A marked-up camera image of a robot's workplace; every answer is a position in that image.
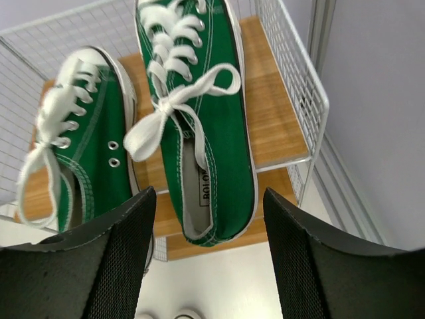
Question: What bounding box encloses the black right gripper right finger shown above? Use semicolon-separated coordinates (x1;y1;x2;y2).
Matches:
263;188;424;318

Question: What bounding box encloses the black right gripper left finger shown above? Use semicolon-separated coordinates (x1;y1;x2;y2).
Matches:
1;187;156;318

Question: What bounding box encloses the green sneaker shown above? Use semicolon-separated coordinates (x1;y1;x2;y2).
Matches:
17;46;140;232
124;1;258;247

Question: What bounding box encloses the orange left sneaker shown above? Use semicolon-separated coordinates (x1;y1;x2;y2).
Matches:
134;312;158;319

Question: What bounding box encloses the orange sneaker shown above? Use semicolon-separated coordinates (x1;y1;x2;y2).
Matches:
174;308;203;319
134;312;158;319

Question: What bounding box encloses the orange right sneaker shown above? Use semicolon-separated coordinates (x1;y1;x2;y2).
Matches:
174;308;203;319

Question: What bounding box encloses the aluminium side rail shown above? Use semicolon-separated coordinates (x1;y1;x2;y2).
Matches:
313;134;394;247

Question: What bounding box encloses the white wire shoe shelf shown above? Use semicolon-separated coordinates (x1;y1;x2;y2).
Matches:
0;0;330;263

